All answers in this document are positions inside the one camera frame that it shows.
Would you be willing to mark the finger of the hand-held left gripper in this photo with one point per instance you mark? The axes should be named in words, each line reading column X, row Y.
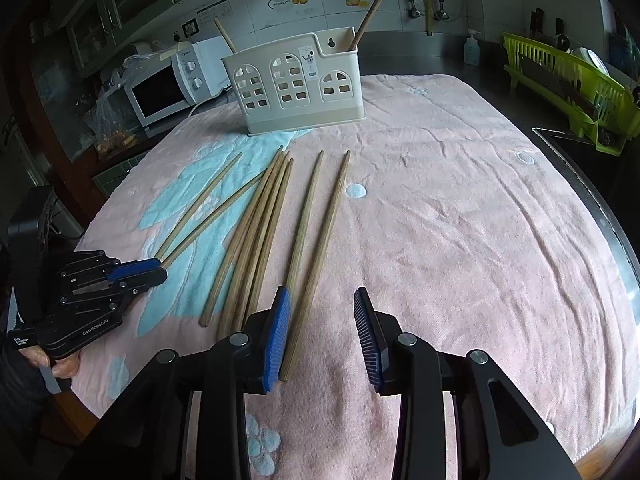
column 135, row 269
column 145, row 282

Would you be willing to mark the green base cabinet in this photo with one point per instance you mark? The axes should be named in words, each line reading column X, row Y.
column 115, row 172

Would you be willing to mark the hand soap pump bottle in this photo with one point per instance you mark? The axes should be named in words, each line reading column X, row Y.
column 471, row 49

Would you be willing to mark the dark cutting board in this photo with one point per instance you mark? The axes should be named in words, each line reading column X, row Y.
column 550, row 85

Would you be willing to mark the tapered wooden chopstick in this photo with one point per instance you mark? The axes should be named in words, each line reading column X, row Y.
column 225, row 36
column 325, row 235
column 372, row 12
column 215, row 218

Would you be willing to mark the person's left forearm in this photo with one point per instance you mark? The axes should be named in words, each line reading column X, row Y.
column 20, row 400

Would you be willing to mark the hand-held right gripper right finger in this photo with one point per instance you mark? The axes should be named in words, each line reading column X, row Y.
column 367, row 340

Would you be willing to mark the white microwave oven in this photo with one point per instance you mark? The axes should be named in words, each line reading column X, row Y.
column 160, row 92

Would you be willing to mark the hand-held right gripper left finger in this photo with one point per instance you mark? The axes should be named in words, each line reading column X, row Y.
column 277, row 340

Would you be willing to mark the green plastic dish rack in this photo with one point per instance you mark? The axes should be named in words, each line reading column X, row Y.
column 600, row 100

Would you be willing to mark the steel sink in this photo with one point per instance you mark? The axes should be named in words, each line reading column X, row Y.
column 590, row 160

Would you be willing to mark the clear plastic food bag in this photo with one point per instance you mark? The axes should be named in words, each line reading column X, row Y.
column 107, row 125

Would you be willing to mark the wall power socket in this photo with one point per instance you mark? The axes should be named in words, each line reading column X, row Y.
column 190, row 26

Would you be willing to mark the bunch of wooden chopsticks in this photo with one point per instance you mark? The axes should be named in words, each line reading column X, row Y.
column 267, row 200

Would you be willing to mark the person's left hand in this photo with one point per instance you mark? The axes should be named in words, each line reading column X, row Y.
column 65, row 366

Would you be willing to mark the pink and blue towel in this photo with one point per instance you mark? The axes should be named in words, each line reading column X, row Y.
column 450, row 235

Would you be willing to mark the cream plastic utensil holder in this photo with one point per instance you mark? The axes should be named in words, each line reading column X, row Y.
column 300, row 105

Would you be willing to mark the green wall cabinet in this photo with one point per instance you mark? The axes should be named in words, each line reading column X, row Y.
column 125, row 0

